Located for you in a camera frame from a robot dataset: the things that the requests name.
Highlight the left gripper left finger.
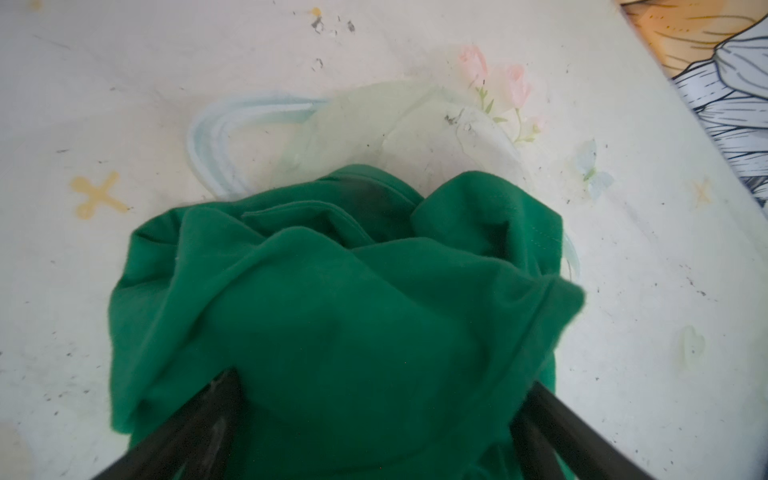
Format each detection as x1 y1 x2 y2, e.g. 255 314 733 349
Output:
95 369 243 480

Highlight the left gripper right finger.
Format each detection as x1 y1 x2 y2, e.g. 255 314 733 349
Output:
510 382 652 480

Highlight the green cloth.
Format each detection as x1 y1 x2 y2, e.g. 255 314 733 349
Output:
108 165 585 479

